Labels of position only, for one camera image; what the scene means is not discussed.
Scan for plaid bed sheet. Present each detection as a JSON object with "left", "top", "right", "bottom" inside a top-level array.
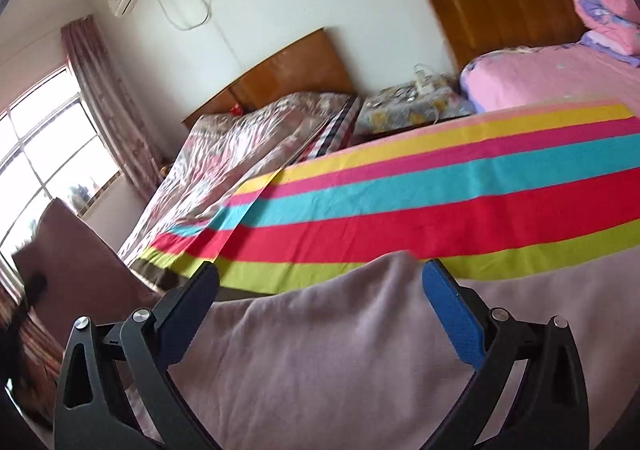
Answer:
[{"left": 304, "top": 96, "right": 362, "bottom": 162}]

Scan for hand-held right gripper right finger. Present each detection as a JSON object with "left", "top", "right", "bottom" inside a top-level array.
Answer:
[{"left": 421, "top": 259, "right": 592, "bottom": 450}]

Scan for low wooden headboard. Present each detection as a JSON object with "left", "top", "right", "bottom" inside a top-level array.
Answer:
[{"left": 182, "top": 27, "right": 359, "bottom": 132}]

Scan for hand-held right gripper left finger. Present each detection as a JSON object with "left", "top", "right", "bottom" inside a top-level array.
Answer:
[{"left": 52, "top": 260, "right": 223, "bottom": 450}]

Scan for rolled pink floral quilt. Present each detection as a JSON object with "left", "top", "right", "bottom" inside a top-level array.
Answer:
[{"left": 567, "top": 0, "right": 640, "bottom": 56}]

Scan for floral pink grey quilt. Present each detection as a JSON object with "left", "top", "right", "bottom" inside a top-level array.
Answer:
[{"left": 116, "top": 91, "right": 359, "bottom": 267}]

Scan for tall wooden headboard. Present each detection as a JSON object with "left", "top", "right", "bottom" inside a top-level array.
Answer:
[{"left": 409, "top": 0, "right": 602, "bottom": 77}]

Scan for lilac pants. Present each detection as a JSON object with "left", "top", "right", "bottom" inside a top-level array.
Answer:
[{"left": 12, "top": 197, "right": 640, "bottom": 450}]

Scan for nightstand with floral cloth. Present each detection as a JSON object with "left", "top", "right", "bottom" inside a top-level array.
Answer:
[{"left": 352, "top": 82, "right": 477, "bottom": 142}]

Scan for pink patterned curtain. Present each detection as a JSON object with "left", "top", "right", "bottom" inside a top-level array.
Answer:
[{"left": 60, "top": 14, "right": 167, "bottom": 204}]

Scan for rainbow striped blanket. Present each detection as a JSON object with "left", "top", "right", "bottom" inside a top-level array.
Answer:
[{"left": 134, "top": 99, "right": 640, "bottom": 297}]

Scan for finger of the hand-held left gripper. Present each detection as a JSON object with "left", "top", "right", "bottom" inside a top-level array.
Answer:
[{"left": 23, "top": 271, "right": 50, "bottom": 309}]

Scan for air conditioner cable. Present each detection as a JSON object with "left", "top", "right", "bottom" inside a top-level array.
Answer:
[{"left": 154, "top": 0, "right": 237, "bottom": 58}]

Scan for window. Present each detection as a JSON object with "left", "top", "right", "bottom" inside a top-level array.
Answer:
[{"left": 0, "top": 64, "right": 124, "bottom": 292}]

